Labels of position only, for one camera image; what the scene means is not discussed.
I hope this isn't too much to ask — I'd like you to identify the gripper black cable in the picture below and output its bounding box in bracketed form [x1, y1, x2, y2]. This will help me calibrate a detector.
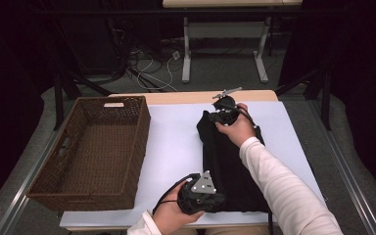
[152, 172, 201, 216]
[231, 104, 273, 235]

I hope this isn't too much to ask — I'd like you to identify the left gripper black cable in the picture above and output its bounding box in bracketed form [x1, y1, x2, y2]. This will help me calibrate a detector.
[152, 172, 201, 216]

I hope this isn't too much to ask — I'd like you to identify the person's right hand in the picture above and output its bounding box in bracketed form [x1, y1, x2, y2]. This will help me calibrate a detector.
[215, 102, 258, 149]

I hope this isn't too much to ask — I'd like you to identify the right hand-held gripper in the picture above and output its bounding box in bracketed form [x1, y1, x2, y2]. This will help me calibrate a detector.
[209, 86, 244, 126]

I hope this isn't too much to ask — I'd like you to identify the person's left hand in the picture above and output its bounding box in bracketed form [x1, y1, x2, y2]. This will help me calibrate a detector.
[152, 189, 206, 235]

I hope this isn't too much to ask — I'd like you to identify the black metal stand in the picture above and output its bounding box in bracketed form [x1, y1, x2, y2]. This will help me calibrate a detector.
[275, 65, 332, 131]
[53, 71, 112, 131]

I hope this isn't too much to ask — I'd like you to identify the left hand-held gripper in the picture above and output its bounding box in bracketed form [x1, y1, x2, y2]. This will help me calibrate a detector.
[176, 169, 227, 215]

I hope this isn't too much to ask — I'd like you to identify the white-legged desk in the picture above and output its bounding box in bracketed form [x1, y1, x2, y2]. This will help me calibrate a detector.
[162, 0, 303, 84]

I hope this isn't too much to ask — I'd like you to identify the bundle of black cables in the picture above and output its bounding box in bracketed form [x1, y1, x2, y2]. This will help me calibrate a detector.
[107, 16, 165, 89]

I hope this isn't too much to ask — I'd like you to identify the dark curtain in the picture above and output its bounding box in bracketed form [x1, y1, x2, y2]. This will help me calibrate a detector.
[280, 0, 376, 204]
[0, 0, 57, 213]

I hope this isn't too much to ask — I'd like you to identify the brown woven basket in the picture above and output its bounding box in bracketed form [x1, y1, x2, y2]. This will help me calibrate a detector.
[25, 95, 152, 212]

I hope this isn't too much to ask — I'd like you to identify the black garment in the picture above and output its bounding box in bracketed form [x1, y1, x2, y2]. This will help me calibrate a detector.
[196, 110, 272, 214]

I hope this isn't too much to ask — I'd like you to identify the aluminium rail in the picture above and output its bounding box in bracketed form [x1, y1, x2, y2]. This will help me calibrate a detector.
[307, 99, 376, 235]
[0, 101, 76, 235]

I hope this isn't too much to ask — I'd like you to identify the white floor cable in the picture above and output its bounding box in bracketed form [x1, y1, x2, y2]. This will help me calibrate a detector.
[136, 52, 181, 92]

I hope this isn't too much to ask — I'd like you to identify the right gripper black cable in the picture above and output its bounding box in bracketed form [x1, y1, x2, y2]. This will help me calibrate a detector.
[231, 104, 273, 235]

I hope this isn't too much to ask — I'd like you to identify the black horizontal bar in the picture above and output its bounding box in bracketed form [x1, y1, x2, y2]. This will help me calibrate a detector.
[35, 8, 341, 18]

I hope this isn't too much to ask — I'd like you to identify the white table sheet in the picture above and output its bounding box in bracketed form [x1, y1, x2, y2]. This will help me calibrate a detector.
[59, 100, 327, 229]

